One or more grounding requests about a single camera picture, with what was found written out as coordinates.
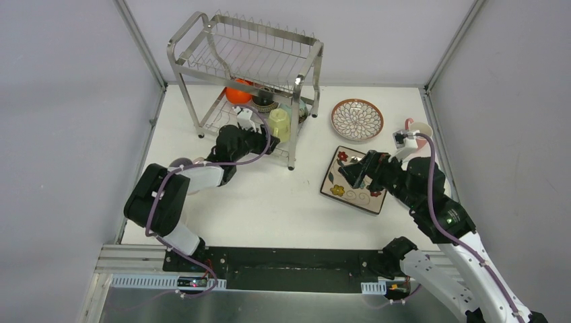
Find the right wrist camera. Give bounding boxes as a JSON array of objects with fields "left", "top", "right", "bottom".
[{"left": 391, "top": 130, "right": 419, "bottom": 162}]

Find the pale yellow ceramic mug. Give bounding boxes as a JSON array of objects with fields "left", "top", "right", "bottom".
[{"left": 267, "top": 108, "right": 291, "bottom": 143}]

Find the square flower pattern plate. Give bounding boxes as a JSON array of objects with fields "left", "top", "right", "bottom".
[{"left": 320, "top": 146, "right": 386, "bottom": 216}]

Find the round floral pattern plate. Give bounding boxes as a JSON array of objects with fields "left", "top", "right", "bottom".
[{"left": 331, "top": 98, "right": 384, "bottom": 141}]

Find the orange plastic bowl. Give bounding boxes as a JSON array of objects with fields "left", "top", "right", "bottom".
[{"left": 224, "top": 87, "right": 252, "bottom": 104}]

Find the translucent pink glass mug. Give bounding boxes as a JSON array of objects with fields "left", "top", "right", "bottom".
[{"left": 168, "top": 157, "right": 206, "bottom": 196}]

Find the stainless steel dish rack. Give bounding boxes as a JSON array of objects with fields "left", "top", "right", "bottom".
[{"left": 166, "top": 11, "right": 324, "bottom": 170}]

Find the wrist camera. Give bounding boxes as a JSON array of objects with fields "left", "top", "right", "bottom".
[
  {"left": 391, "top": 130, "right": 419, "bottom": 162},
  {"left": 232, "top": 106, "right": 259, "bottom": 133}
]

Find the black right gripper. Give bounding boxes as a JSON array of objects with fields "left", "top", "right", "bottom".
[{"left": 337, "top": 149, "right": 421, "bottom": 211}]

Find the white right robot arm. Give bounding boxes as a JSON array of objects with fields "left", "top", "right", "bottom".
[{"left": 339, "top": 151, "right": 547, "bottom": 322}]

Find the mint green ceramic bowl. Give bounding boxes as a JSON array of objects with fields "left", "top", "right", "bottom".
[{"left": 279, "top": 100, "right": 309, "bottom": 124}]

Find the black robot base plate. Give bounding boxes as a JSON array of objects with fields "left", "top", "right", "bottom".
[{"left": 162, "top": 246, "right": 403, "bottom": 294}]

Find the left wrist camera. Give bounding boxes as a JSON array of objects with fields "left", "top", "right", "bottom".
[{"left": 232, "top": 106, "right": 259, "bottom": 133}]

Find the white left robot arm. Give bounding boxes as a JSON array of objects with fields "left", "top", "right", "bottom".
[{"left": 123, "top": 125, "right": 280, "bottom": 272}]

